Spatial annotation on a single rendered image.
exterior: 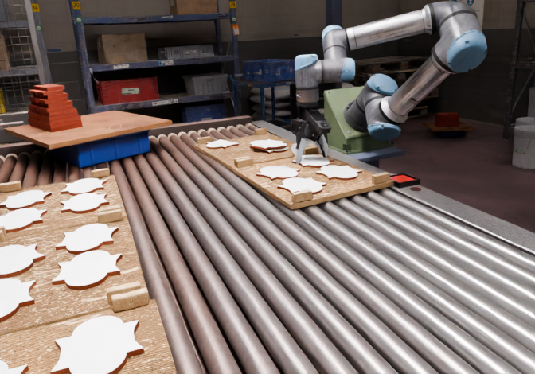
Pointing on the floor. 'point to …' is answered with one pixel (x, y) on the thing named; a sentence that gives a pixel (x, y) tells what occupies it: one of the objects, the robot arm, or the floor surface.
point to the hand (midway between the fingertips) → (312, 160)
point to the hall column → (333, 2)
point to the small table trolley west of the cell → (260, 92)
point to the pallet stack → (376, 66)
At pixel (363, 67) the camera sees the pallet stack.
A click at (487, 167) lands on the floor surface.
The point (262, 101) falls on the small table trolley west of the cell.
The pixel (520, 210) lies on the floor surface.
